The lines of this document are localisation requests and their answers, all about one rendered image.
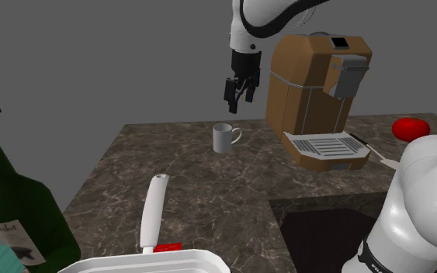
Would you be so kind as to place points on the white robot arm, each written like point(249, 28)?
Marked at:
point(422, 196)

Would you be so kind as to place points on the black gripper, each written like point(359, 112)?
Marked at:
point(245, 63)

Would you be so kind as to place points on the white mug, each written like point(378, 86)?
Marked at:
point(222, 142)

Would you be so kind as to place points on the red tomato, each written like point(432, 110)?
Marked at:
point(410, 129)

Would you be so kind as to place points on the brown coffee machine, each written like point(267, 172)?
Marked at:
point(297, 102)

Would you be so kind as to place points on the green wine bottle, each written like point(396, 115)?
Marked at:
point(21, 204)

